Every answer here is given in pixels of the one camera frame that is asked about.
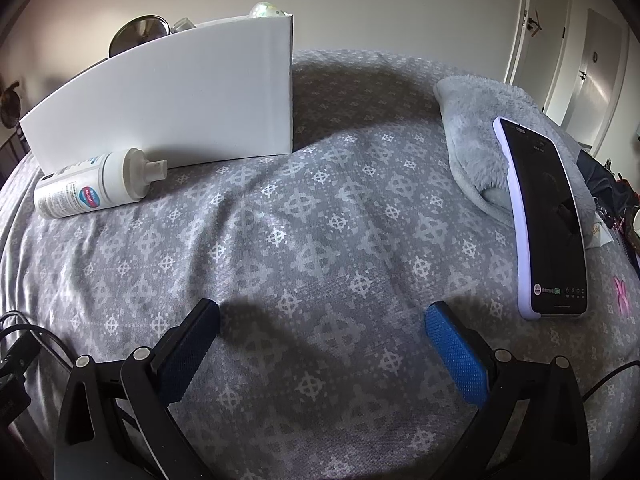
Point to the dark round object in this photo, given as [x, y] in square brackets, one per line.
[7, 102]

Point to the white foam pump bottle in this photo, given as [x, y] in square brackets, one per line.
[75, 192]

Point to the clear spray bottle white label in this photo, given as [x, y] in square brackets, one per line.
[182, 25]

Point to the grey fluffy blanket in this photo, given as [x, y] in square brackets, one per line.
[470, 125]

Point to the polka dot egg toy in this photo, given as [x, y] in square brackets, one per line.
[265, 10]

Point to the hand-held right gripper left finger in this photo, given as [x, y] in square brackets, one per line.
[190, 350]

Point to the pink hair clip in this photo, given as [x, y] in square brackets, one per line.
[622, 295]

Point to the dark blue garment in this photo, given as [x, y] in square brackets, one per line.
[597, 175]

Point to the white cardboard box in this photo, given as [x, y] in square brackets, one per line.
[175, 95]

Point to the grey patterned bed cover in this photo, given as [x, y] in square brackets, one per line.
[320, 270]

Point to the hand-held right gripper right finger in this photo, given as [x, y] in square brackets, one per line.
[452, 352]

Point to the white paper tag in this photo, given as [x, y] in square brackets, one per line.
[600, 235]

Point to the white panel door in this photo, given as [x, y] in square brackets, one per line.
[597, 75]

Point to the smartphone in white case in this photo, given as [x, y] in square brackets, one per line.
[550, 220]

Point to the blue metal tin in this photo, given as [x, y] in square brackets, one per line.
[135, 32]

